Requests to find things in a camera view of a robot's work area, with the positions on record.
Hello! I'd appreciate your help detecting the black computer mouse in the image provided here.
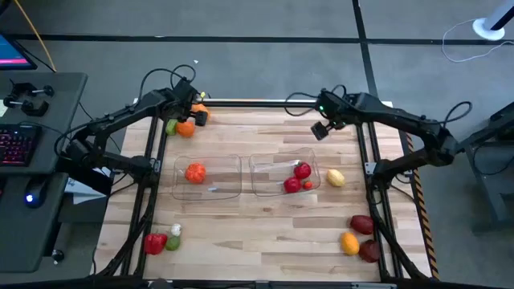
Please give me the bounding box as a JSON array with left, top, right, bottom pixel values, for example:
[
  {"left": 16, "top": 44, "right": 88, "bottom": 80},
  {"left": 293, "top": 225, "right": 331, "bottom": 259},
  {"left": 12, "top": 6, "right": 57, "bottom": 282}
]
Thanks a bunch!
[{"left": 22, "top": 182, "right": 49, "bottom": 210}]

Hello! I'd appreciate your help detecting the black backlit keyboard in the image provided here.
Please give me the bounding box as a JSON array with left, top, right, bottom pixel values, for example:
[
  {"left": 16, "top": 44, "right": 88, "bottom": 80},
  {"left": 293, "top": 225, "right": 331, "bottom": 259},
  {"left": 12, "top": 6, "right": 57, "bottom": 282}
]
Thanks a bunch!
[{"left": 0, "top": 123, "right": 43, "bottom": 168}]

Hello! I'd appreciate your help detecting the round orange fruit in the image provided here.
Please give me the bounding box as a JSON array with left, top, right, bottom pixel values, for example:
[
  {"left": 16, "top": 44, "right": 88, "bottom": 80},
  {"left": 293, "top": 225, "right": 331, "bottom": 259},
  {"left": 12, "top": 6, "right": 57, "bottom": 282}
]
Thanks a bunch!
[{"left": 176, "top": 120, "right": 197, "bottom": 139}]

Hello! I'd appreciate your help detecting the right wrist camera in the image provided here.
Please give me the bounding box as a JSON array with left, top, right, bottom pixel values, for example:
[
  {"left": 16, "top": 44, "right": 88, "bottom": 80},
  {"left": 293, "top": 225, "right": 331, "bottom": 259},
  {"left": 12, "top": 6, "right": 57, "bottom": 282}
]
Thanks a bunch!
[{"left": 311, "top": 121, "right": 331, "bottom": 141}]

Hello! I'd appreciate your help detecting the clear plastic bin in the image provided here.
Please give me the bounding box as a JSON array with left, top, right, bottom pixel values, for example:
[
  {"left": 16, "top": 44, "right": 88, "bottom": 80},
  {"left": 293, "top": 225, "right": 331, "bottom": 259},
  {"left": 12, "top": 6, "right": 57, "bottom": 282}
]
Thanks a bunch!
[
  {"left": 171, "top": 154, "right": 243, "bottom": 201},
  {"left": 247, "top": 146, "right": 322, "bottom": 197}
]

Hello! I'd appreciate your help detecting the yellow black hazard tape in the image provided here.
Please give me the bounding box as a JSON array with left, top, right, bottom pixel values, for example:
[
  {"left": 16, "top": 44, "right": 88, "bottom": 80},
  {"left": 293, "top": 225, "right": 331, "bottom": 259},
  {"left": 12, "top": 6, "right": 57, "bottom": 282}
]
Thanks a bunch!
[{"left": 405, "top": 132, "right": 441, "bottom": 280}]

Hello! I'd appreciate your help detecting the black desk clamp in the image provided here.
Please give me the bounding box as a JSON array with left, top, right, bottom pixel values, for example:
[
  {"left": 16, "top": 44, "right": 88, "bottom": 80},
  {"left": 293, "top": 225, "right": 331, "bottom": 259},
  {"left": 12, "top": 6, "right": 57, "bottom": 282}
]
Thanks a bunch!
[
  {"left": 10, "top": 82, "right": 55, "bottom": 100},
  {"left": 2, "top": 96, "right": 50, "bottom": 118}
]

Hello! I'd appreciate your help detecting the red bell pepper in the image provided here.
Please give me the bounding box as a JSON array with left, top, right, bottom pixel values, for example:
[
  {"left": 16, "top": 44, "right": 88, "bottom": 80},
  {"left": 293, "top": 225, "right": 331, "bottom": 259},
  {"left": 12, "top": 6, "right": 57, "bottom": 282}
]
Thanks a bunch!
[{"left": 143, "top": 232, "right": 169, "bottom": 256}]

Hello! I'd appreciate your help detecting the dark red fruit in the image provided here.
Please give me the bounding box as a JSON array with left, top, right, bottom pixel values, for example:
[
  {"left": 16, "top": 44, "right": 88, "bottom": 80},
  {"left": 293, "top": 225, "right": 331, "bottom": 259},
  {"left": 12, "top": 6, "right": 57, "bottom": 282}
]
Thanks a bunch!
[
  {"left": 349, "top": 214, "right": 375, "bottom": 236},
  {"left": 357, "top": 239, "right": 381, "bottom": 264}
]

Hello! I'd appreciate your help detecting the pale yellow oval fruit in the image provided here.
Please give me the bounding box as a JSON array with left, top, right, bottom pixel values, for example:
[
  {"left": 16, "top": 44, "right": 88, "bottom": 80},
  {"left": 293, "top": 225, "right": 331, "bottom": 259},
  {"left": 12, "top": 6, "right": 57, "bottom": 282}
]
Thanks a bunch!
[{"left": 325, "top": 168, "right": 346, "bottom": 188}]

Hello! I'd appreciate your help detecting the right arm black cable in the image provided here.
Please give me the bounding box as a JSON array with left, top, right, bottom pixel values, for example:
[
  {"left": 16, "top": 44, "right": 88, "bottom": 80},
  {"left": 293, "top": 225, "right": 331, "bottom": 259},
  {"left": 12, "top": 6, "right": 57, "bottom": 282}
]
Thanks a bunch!
[{"left": 284, "top": 91, "right": 322, "bottom": 118}]

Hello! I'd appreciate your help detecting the grey desk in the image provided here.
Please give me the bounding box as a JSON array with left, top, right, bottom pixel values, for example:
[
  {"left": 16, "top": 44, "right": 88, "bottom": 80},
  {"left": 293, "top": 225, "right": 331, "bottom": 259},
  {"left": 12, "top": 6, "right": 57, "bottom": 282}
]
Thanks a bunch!
[{"left": 0, "top": 71, "right": 88, "bottom": 275}]

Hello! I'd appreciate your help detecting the red apple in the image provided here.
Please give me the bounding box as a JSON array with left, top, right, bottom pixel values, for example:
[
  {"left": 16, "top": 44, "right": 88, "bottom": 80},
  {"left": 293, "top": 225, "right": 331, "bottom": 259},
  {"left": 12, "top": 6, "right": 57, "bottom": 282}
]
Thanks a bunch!
[
  {"left": 283, "top": 176, "right": 303, "bottom": 194},
  {"left": 292, "top": 160, "right": 312, "bottom": 181}
]

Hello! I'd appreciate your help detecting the orange-yellow mango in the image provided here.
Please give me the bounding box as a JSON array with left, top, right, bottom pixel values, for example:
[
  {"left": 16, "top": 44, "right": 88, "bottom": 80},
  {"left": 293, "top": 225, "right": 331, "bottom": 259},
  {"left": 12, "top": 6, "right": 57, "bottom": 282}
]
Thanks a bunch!
[{"left": 340, "top": 231, "right": 361, "bottom": 257}]

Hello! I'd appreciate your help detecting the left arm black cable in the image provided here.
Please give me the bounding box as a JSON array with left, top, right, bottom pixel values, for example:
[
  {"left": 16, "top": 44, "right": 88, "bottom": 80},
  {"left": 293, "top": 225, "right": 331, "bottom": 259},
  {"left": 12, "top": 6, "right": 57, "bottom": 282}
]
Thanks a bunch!
[{"left": 137, "top": 63, "right": 198, "bottom": 102}]

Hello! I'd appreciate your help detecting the yellow hanging cable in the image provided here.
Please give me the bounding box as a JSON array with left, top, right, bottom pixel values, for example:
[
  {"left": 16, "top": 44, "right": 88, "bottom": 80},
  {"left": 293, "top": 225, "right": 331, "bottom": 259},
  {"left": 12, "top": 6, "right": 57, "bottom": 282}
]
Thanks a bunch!
[{"left": 13, "top": 0, "right": 57, "bottom": 73}]

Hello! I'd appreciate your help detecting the black metal table frame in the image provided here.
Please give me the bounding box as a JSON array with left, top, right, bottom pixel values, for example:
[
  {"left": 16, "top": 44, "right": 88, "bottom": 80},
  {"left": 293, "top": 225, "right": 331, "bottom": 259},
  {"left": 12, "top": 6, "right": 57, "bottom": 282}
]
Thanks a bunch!
[{"left": 92, "top": 98, "right": 441, "bottom": 289}]

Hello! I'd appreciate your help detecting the grey metal stand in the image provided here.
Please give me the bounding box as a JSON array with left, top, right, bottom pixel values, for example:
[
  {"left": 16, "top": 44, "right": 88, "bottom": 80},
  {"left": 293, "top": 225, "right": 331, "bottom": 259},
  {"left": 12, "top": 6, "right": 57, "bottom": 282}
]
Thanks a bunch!
[{"left": 457, "top": 100, "right": 514, "bottom": 234}]

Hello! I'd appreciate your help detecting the silver aluminium bar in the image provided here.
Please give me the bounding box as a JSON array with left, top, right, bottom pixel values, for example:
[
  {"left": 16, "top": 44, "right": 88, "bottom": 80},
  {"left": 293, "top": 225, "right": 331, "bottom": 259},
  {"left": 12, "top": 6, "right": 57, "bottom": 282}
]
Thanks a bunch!
[{"left": 350, "top": 282, "right": 398, "bottom": 289}]

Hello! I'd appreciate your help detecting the white tower fan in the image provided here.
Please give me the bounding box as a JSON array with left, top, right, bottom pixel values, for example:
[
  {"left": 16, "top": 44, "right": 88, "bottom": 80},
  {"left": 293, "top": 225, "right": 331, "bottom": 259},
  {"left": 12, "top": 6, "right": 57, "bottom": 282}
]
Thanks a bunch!
[{"left": 471, "top": 0, "right": 514, "bottom": 42}]

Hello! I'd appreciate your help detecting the orange bell pepper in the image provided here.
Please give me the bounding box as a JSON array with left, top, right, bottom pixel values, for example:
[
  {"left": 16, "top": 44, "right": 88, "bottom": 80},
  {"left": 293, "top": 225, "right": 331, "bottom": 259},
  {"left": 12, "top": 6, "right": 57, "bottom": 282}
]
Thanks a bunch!
[{"left": 184, "top": 162, "right": 207, "bottom": 185}]

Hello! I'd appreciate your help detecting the white power cable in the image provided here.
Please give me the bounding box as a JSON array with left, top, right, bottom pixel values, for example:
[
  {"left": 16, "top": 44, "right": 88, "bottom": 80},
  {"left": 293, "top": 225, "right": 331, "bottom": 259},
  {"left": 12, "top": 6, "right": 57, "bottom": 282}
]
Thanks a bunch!
[{"left": 440, "top": 18, "right": 514, "bottom": 64}]

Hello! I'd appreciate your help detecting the computer monitor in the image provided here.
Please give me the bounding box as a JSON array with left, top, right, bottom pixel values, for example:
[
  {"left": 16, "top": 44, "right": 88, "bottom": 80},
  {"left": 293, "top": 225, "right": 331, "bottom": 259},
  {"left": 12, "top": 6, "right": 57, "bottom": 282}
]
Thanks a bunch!
[{"left": 0, "top": 31, "right": 39, "bottom": 71}]

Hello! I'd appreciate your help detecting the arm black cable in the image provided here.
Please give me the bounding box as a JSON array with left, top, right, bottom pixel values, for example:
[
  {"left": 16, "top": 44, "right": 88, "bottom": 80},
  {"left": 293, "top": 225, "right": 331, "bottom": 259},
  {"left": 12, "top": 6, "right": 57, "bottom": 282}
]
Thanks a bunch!
[
  {"left": 284, "top": 91, "right": 322, "bottom": 118},
  {"left": 137, "top": 63, "right": 198, "bottom": 102}
]

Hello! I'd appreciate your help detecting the white paper sheet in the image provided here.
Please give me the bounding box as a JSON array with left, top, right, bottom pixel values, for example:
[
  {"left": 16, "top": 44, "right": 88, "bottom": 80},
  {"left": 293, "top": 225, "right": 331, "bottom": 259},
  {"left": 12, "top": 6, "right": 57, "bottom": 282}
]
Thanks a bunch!
[{"left": 63, "top": 166, "right": 113, "bottom": 206}]

